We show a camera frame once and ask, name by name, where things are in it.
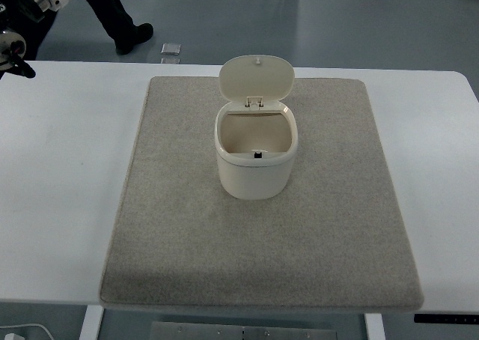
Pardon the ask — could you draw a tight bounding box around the grey metal base plate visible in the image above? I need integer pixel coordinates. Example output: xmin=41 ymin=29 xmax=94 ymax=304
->
xmin=149 ymin=322 xmax=338 ymax=340

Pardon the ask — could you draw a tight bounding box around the white charger with cable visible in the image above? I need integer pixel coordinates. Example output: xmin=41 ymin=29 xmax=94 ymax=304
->
xmin=1 ymin=323 xmax=55 ymax=340

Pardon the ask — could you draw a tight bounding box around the grey felt mat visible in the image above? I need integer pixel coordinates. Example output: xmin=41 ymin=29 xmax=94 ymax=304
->
xmin=100 ymin=76 xmax=424 ymax=312

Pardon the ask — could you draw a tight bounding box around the silver floor socket plate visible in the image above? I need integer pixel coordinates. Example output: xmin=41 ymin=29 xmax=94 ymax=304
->
xmin=161 ymin=43 xmax=181 ymax=55

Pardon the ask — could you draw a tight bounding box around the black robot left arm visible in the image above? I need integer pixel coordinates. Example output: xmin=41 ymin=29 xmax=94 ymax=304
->
xmin=1 ymin=0 xmax=61 ymax=79

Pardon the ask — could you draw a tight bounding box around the white left table leg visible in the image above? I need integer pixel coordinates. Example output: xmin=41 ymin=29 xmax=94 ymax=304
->
xmin=79 ymin=306 xmax=104 ymax=340

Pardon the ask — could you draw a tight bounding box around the white table leg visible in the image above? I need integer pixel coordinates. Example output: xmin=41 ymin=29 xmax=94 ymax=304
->
xmin=79 ymin=306 xmax=104 ymax=340
xmin=364 ymin=314 xmax=386 ymax=340

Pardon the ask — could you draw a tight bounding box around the person leg in black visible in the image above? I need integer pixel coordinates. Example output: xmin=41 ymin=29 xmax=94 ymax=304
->
xmin=85 ymin=0 xmax=154 ymax=55

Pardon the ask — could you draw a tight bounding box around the white right table leg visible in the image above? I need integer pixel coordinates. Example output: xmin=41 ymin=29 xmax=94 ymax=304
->
xmin=364 ymin=314 xmax=386 ymax=340

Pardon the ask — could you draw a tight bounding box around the beige plastic bin with lid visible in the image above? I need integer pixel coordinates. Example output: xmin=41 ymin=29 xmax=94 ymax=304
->
xmin=214 ymin=55 xmax=299 ymax=200

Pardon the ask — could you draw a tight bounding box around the black table control panel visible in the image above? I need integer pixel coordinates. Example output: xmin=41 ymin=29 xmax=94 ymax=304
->
xmin=413 ymin=313 xmax=479 ymax=325

